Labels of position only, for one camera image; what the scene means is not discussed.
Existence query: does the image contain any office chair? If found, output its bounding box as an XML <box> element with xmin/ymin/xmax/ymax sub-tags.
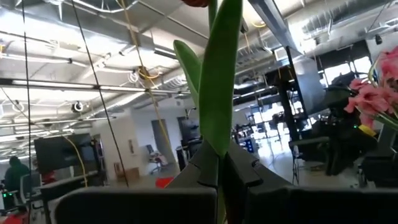
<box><xmin>145</xmin><ymin>144</ymin><xmax>169</xmax><ymax>175</ymax></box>

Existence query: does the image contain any clear glass vase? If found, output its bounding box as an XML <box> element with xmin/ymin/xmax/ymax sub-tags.
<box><xmin>377</xmin><ymin>123</ymin><xmax>398</xmax><ymax>157</ymax></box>

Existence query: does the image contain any ceiling dome camera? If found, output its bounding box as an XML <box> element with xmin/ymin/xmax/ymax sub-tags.
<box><xmin>71</xmin><ymin>100</ymin><xmax>85</xmax><ymax>114</ymax></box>

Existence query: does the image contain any red floor object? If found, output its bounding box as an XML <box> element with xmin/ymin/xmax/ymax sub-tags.
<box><xmin>154</xmin><ymin>176</ymin><xmax>175</xmax><ymax>189</ymax></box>

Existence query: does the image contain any thin black cable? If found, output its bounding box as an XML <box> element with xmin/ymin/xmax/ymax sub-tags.
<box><xmin>70</xmin><ymin>0</ymin><xmax>130</xmax><ymax>189</ymax></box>
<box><xmin>20</xmin><ymin>0</ymin><xmax>32</xmax><ymax>224</ymax></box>

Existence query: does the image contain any black monitor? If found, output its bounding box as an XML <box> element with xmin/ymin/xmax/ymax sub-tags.
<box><xmin>33</xmin><ymin>133</ymin><xmax>101</xmax><ymax>175</ymax></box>

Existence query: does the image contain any cardboard box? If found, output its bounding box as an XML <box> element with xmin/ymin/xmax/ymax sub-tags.
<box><xmin>113</xmin><ymin>161</ymin><xmax>141</xmax><ymax>185</ymax></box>

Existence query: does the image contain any yellow cable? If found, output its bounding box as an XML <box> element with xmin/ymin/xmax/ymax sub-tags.
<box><xmin>116</xmin><ymin>0</ymin><xmax>172</xmax><ymax>147</ymax></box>
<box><xmin>63</xmin><ymin>135</ymin><xmax>90</xmax><ymax>188</ymax></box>

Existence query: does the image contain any black aluminium table frame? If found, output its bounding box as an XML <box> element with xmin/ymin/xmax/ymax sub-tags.
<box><xmin>275</xmin><ymin>45</ymin><xmax>300</xmax><ymax>141</ymax></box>

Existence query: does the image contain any yellow tag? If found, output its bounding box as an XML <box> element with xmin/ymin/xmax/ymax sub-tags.
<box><xmin>358</xmin><ymin>124</ymin><xmax>377</xmax><ymax>138</ymax></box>

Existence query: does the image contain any pink flower bunch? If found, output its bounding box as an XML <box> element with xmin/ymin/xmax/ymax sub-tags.
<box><xmin>343</xmin><ymin>46</ymin><xmax>398</xmax><ymax>131</ymax></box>

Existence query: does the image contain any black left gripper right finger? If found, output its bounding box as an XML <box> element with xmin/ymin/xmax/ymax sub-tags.
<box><xmin>222</xmin><ymin>141</ymin><xmax>398</xmax><ymax>224</ymax></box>

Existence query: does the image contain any red tulip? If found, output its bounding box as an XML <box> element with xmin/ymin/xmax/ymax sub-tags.
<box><xmin>173</xmin><ymin>0</ymin><xmax>243</xmax><ymax>224</ymax></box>

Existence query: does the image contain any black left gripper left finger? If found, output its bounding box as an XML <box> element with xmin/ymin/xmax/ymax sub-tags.
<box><xmin>54</xmin><ymin>139</ymin><xmax>221</xmax><ymax>224</ymax></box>

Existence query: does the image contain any person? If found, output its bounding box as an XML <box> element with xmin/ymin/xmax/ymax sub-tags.
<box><xmin>3</xmin><ymin>155</ymin><xmax>30</xmax><ymax>203</ymax></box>

